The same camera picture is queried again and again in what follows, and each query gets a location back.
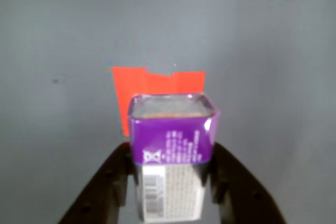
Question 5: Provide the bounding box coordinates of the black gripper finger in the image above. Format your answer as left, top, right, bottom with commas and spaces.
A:
207, 142, 286, 224
57, 142, 136, 224

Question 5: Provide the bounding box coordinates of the purple silver 9V battery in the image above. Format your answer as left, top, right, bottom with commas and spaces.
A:
128, 93, 220, 222

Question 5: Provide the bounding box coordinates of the small red tape patch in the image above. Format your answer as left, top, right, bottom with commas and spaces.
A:
111, 66, 207, 138

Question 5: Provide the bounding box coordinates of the grey table mat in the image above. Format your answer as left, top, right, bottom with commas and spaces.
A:
0, 0, 336, 224

